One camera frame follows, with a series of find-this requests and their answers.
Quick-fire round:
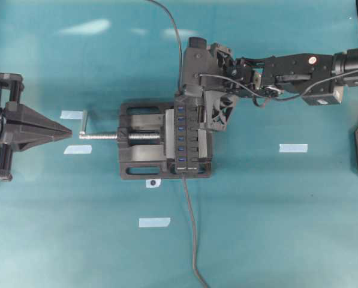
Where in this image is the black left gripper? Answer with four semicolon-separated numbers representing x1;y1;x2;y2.
0;73;73;182

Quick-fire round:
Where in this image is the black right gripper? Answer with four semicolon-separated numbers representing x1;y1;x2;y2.
201;43;261;131

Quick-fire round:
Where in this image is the black USB cable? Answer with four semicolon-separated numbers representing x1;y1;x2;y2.
147;0;185;97

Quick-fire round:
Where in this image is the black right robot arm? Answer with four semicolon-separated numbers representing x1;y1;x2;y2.
188;44;358;131

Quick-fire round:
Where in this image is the black multiport USB hub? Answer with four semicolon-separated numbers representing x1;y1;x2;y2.
174;95;200;173

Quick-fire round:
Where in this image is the blue tape upper left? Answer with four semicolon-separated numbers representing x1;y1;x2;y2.
60;110;83;120

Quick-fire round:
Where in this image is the blue tape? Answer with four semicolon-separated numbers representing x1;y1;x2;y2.
64;145;92;155
279;143;308;153
139;217;171;228
60;110;83;120

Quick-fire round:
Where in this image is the blue tape lower left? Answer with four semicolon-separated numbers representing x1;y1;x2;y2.
64;145;92;155

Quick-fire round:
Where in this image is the blue tape right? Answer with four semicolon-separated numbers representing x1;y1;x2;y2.
279;143;308;153

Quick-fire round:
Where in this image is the black bench vise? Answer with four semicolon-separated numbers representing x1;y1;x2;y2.
79;102;212;180

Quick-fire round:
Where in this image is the small tape with black dot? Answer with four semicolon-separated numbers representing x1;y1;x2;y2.
146;179;161;188

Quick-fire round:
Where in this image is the blue tape bottom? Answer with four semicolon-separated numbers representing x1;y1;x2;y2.
139;217;171;228

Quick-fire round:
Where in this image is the black hub power cable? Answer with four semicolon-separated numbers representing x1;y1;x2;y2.
180;173;211;288

